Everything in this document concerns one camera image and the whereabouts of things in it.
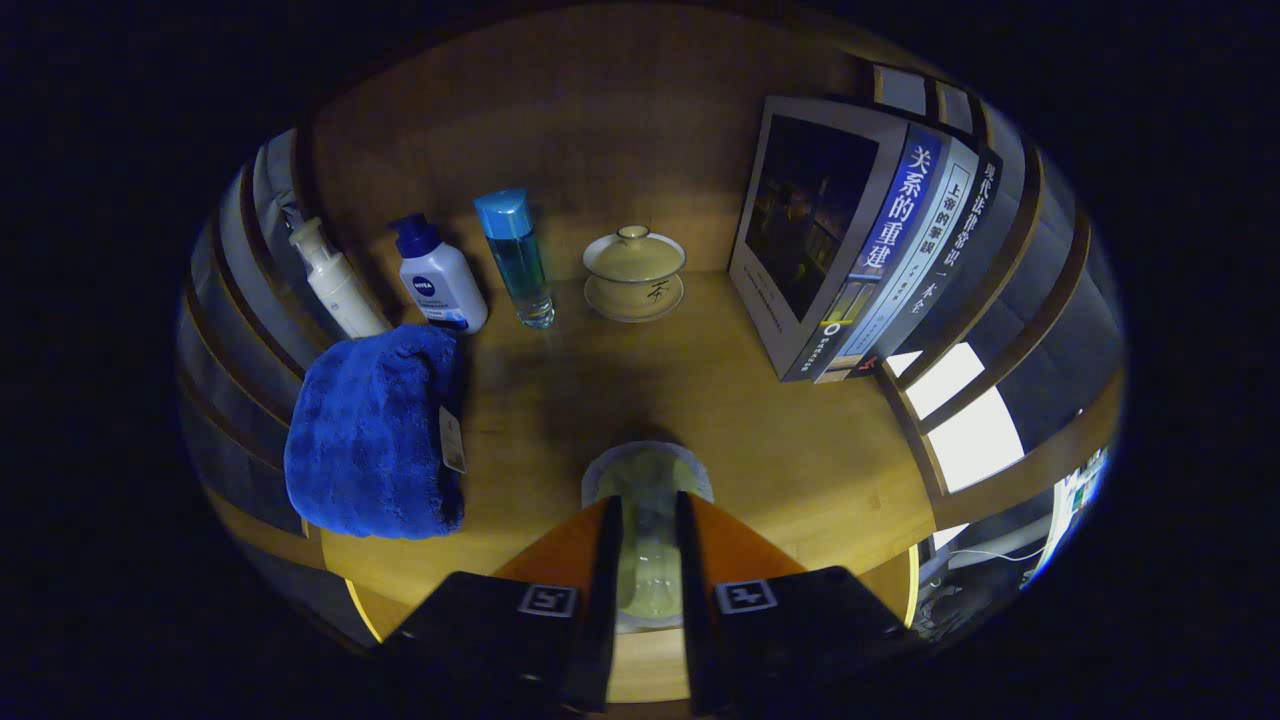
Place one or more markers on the beige lidded teacup with saucer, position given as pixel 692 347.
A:
pixel 633 265

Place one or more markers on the black spine book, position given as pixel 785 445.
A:
pixel 975 230

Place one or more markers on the wooden countertop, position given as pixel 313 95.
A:
pixel 750 420

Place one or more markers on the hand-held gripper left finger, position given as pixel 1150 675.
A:
pixel 605 600

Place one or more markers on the white box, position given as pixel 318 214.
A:
pixel 975 440

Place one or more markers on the pale grey spine book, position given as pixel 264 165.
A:
pixel 930 250

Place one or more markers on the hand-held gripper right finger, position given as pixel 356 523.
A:
pixel 692 600

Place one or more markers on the white pump bottle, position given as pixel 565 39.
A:
pixel 340 290

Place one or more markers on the blue towel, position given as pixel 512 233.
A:
pixel 370 430

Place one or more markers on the white side table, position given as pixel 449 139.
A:
pixel 1075 490

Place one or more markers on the white bottle with blue cap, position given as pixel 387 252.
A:
pixel 440 285

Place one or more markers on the clear blue bottle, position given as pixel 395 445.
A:
pixel 520 260

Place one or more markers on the wooden cabinet with slatted sides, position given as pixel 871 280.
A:
pixel 600 120

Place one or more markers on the blue spine book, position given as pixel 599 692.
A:
pixel 810 220

